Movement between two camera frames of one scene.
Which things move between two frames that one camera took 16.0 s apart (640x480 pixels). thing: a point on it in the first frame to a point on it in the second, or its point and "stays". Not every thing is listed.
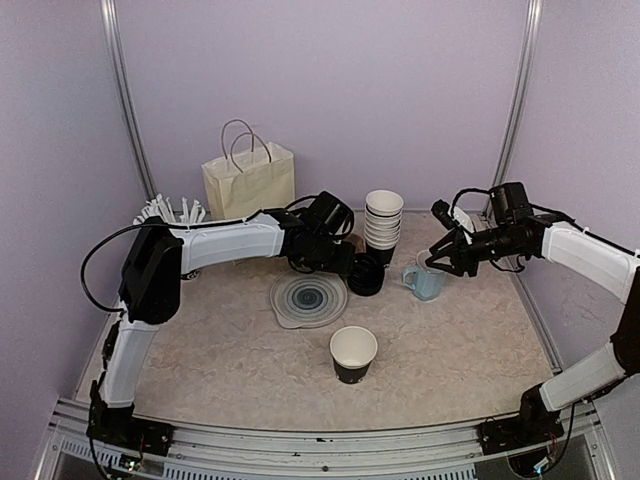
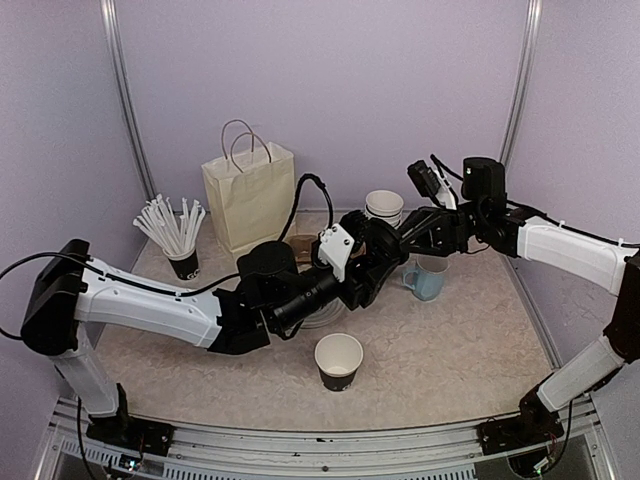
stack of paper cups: [382, 219] stays
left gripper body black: [326, 259] to [358, 294]
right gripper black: [464, 259] to [449, 230]
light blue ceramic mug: [426, 285] stays
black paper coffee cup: [352, 350] to [338, 355]
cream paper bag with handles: [249, 176] stays
